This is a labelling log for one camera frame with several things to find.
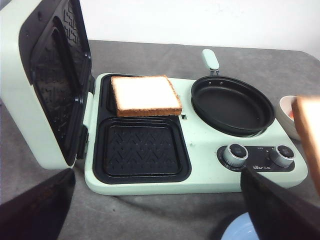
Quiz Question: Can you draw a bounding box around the grey table cloth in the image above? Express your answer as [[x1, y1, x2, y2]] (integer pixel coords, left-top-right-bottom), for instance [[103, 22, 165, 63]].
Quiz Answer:
[[0, 40, 320, 240]]

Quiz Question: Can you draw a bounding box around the black round frying pan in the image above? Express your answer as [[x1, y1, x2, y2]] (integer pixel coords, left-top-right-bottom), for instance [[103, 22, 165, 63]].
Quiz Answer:
[[190, 49, 275, 137]]

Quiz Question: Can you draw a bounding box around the blue plastic plate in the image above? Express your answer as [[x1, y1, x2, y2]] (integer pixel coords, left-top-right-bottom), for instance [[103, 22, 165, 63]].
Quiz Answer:
[[221, 212, 259, 240]]

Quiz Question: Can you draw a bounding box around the mint green breakfast maker base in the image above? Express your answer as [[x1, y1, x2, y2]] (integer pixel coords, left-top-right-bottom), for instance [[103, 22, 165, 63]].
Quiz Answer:
[[84, 73, 308, 196]]

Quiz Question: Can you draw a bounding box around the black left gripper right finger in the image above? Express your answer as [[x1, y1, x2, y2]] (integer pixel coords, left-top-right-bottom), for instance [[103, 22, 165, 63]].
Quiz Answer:
[[240, 167, 320, 240]]

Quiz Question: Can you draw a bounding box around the beige ribbed bowl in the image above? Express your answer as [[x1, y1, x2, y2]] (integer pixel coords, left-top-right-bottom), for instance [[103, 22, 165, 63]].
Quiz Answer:
[[276, 95, 301, 141]]

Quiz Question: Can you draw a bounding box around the silver control knob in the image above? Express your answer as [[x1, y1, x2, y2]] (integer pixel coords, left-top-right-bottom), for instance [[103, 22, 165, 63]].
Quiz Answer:
[[222, 143, 249, 168], [270, 144, 295, 168]]

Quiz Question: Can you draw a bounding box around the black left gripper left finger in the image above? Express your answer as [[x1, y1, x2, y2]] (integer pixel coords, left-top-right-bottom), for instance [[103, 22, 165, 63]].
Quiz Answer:
[[0, 168, 76, 240]]

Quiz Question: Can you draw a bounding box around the white bread slice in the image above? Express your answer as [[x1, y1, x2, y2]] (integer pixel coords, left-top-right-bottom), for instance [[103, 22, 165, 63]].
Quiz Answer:
[[291, 96, 320, 191], [111, 75, 183, 117]]

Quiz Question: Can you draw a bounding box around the left silver control knob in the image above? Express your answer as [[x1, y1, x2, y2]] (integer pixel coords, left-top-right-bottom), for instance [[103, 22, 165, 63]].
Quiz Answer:
[[222, 143, 249, 168]]

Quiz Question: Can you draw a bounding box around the right silver control knob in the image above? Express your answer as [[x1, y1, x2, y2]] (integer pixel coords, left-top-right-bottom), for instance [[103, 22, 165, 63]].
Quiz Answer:
[[270, 144, 295, 168]]

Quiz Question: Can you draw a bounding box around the mint green hinged lid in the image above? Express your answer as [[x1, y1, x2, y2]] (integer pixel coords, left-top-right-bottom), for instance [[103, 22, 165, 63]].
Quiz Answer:
[[0, 0, 95, 170]]

